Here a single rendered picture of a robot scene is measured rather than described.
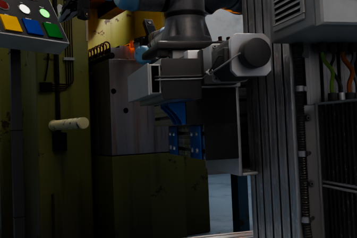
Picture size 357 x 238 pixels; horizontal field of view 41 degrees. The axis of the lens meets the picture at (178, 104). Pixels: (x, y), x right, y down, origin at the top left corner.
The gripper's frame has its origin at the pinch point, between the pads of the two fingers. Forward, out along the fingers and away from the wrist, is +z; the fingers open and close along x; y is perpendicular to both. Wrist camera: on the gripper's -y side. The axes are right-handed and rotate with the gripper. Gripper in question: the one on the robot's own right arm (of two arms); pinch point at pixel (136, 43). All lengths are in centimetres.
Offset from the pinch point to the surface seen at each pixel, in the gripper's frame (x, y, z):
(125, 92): -8.1, 24.2, -3.3
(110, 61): -15.2, 10.0, -3.3
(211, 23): 226, -82, 272
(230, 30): 251, -74, 265
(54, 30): -43.0, -0.9, -13.3
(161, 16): 23.2, -18.5, 16.7
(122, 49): -6.3, 2.7, 2.7
